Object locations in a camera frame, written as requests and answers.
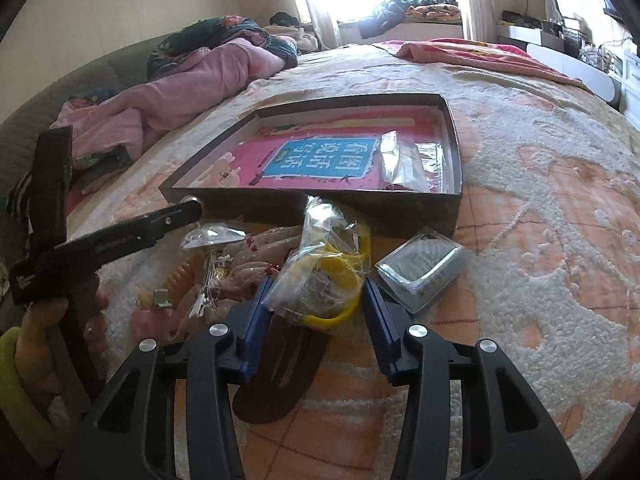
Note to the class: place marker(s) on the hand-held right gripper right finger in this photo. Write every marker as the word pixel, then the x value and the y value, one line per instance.
pixel 377 320

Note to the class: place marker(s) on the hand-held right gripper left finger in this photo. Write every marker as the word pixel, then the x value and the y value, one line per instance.
pixel 257 310

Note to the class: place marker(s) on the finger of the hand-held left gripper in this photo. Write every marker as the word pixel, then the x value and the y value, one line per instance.
pixel 170 217

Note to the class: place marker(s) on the beige hair comb clip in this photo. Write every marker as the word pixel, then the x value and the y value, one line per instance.
pixel 179 275

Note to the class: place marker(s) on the clear plastic jewelry case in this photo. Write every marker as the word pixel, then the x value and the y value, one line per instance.
pixel 420 272

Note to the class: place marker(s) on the brown oval hair clip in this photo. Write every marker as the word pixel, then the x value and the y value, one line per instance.
pixel 280 370

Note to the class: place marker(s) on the dark shallow cardboard box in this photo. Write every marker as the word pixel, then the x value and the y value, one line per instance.
pixel 400 210

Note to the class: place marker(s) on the person's left hand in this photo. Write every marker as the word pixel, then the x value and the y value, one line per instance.
pixel 35 350

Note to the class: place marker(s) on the bundle of hair pins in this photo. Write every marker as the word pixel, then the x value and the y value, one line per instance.
pixel 207 290

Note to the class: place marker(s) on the small silver metal clip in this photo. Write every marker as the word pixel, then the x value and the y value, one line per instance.
pixel 161 298

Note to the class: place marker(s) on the pink quilt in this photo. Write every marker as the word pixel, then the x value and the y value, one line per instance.
pixel 190 85

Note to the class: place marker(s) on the flat clear plastic bag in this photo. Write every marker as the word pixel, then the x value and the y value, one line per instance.
pixel 405 165

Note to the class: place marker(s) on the pink picture book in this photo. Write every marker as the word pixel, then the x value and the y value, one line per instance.
pixel 320 160

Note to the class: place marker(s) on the grey padded headboard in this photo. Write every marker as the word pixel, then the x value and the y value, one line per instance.
pixel 100 70

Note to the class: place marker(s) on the dark floral quilt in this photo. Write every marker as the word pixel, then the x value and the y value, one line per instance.
pixel 210 30

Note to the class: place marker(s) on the pile of light clothes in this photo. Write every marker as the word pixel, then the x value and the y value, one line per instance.
pixel 295 35

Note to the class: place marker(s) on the sheer white curtain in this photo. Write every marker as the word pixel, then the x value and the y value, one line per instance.
pixel 320 15

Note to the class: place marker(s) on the red pink blanket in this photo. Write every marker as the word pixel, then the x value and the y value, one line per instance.
pixel 475 60

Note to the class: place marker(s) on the dark blue jacket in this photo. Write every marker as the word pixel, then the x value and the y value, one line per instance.
pixel 392 10

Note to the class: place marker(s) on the orange floral cloth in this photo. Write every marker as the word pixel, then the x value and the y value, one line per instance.
pixel 435 11

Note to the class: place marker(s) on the white cabinet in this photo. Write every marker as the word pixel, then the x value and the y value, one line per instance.
pixel 565 65

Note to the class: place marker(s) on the cream curtain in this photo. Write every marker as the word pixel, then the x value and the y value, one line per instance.
pixel 477 0

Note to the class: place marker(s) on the white-framed table mirror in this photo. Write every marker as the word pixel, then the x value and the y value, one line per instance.
pixel 550 5

